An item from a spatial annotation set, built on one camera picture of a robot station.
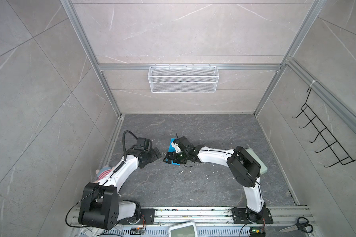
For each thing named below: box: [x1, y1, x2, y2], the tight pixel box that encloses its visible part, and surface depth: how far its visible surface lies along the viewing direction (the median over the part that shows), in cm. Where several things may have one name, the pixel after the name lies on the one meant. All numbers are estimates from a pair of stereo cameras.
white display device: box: [168, 220, 198, 237], surface depth 68 cm
